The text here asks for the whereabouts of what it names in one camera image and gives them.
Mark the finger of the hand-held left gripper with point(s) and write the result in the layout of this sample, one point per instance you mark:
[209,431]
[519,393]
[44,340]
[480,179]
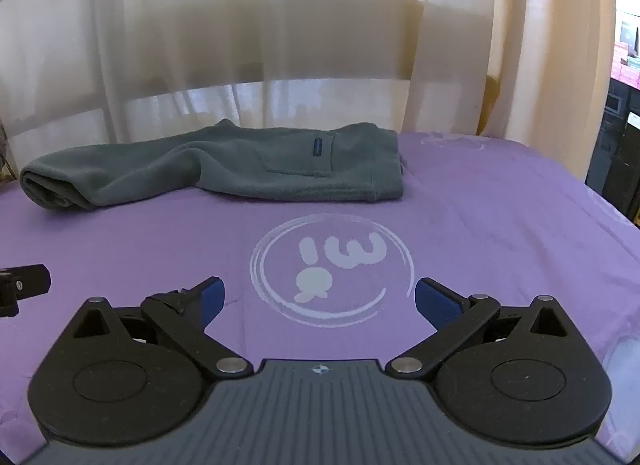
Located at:
[30,281]

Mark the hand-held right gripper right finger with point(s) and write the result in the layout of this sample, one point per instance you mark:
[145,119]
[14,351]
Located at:
[436,301]

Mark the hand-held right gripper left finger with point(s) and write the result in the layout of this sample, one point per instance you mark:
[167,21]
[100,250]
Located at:
[214,295]

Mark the grey fleece pants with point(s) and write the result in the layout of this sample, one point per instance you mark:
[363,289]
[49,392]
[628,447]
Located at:
[240,165]

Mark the purple printed bed sheet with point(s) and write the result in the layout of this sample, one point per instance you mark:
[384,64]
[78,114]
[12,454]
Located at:
[500,225]

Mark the dark shelf unit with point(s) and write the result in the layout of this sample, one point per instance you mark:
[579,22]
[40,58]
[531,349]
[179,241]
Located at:
[617,145]

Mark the sheer white curtain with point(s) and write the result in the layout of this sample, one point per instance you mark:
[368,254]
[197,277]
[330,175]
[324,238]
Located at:
[210,35]

